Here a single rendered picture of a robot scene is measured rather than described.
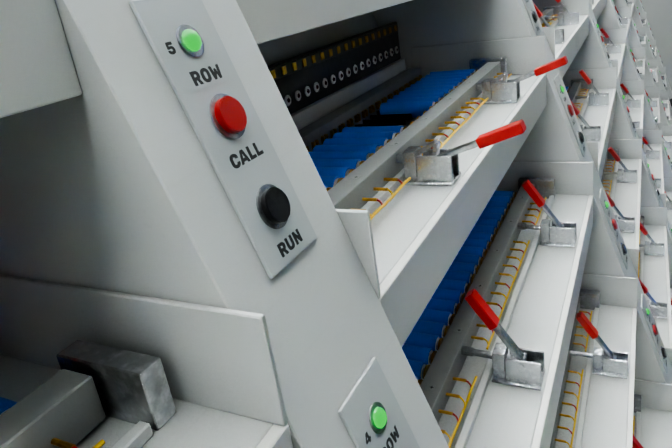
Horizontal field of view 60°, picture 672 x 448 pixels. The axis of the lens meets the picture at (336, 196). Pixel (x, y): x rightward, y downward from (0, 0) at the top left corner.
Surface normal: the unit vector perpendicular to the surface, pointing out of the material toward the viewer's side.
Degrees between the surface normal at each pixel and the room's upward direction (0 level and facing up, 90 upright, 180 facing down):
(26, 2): 109
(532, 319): 19
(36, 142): 90
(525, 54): 90
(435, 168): 90
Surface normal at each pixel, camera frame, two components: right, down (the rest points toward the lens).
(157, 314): -0.44, 0.37
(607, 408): -0.15, -0.93
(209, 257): 0.79, -0.27
